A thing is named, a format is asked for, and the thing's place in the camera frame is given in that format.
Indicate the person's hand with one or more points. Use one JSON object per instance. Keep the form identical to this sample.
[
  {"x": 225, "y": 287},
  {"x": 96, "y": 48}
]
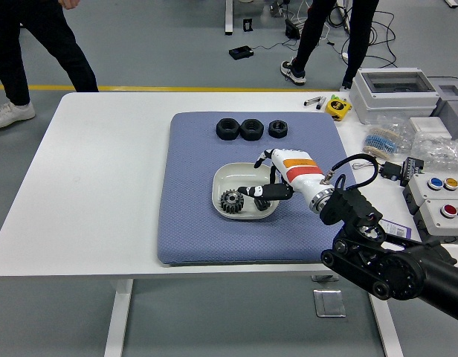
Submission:
[{"x": 69, "y": 3}]

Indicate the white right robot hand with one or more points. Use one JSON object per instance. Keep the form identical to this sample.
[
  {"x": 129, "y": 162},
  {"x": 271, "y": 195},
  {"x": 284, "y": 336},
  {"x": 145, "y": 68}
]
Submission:
[{"x": 301, "y": 171}]

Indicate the small black gear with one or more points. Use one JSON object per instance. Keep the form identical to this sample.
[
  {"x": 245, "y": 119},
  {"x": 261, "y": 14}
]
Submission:
[{"x": 261, "y": 205}]

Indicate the large dark metal gear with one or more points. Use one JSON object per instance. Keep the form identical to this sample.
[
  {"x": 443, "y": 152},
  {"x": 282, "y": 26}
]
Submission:
[{"x": 231, "y": 202}]

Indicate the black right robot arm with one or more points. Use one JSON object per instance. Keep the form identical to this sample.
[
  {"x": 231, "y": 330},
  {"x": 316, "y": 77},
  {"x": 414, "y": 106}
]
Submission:
[{"x": 400, "y": 271}]

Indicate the small black hex nut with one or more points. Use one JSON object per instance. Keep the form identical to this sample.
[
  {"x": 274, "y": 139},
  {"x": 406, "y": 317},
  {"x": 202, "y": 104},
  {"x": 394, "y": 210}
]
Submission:
[{"x": 277, "y": 129}]

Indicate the large black hex nut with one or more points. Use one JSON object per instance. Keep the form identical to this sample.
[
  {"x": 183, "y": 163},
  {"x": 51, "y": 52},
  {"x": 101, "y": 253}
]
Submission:
[
  {"x": 251, "y": 130},
  {"x": 227, "y": 130}
]

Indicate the grey blue-yellow-red button box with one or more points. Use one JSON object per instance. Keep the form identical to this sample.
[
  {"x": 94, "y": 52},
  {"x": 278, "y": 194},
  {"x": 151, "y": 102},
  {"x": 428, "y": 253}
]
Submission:
[{"x": 426, "y": 191}]

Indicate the black box on floor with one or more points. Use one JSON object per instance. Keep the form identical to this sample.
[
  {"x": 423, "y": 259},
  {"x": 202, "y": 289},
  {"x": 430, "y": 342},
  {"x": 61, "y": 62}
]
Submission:
[{"x": 241, "y": 52}]

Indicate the small white box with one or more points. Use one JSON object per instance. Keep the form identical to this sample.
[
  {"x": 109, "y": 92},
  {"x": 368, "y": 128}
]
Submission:
[{"x": 428, "y": 124}]

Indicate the grey red-green button box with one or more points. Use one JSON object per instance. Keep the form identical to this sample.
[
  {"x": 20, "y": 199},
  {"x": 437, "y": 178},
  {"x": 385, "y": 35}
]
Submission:
[{"x": 433, "y": 221}]

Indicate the grey box with orange button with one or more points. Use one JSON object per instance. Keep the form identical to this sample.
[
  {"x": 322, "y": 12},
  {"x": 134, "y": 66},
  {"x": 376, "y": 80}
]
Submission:
[{"x": 452, "y": 111}]

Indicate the white square dish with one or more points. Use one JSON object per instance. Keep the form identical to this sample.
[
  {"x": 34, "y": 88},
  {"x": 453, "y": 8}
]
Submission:
[{"x": 232, "y": 176}]

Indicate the person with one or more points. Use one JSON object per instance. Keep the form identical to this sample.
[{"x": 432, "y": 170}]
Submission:
[
  {"x": 359, "y": 33},
  {"x": 9, "y": 44}
]

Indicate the yellow tape measure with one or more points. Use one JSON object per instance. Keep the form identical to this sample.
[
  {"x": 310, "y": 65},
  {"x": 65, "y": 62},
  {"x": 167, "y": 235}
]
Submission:
[{"x": 338, "y": 108}]

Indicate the blue resistor tape roll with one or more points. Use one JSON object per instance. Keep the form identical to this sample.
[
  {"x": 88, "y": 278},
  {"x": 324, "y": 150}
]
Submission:
[{"x": 377, "y": 143}]

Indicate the small black circuit board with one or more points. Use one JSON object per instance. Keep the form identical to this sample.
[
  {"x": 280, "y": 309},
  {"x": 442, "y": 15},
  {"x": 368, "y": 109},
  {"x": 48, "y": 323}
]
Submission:
[{"x": 412, "y": 171}]

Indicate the purple white label card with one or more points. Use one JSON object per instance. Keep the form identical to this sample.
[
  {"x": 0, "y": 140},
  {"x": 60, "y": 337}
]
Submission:
[{"x": 398, "y": 228}]

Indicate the blue-grey padded mat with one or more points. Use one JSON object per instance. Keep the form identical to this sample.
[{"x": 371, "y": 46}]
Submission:
[{"x": 199, "y": 230}]

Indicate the metal floor plate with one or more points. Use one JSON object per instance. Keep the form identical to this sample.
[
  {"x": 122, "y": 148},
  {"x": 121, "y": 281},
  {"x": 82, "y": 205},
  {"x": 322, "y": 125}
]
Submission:
[{"x": 328, "y": 303}]

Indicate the clear plastic bag of parts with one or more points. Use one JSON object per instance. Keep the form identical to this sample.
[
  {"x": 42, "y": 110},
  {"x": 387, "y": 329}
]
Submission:
[{"x": 437, "y": 147}]

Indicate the black power adapter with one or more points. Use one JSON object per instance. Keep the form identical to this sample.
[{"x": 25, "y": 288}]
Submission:
[{"x": 290, "y": 29}]

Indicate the white desk leg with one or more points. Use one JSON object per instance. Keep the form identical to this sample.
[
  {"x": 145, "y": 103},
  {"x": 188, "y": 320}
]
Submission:
[{"x": 229, "y": 16}]

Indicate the white table leg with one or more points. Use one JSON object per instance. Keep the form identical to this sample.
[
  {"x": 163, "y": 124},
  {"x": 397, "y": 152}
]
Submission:
[
  {"x": 119, "y": 316},
  {"x": 389, "y": 331}
]

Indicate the white desk foot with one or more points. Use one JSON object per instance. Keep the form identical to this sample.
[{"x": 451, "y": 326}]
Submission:
[{"x": 453, "y": 2}]

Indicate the metal table bracket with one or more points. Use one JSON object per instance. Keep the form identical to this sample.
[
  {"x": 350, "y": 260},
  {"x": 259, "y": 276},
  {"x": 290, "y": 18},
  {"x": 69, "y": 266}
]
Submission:
[{"x": 325, "y": 277}]

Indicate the grey enclosure with clear lid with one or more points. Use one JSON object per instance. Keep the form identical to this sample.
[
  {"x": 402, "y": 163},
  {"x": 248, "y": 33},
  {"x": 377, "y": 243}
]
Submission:
[{"x": 392, "y": 100}]

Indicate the small black bracket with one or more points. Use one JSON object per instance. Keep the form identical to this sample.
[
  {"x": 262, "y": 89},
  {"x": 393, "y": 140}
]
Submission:
[{"x": 247, "y": 25}]

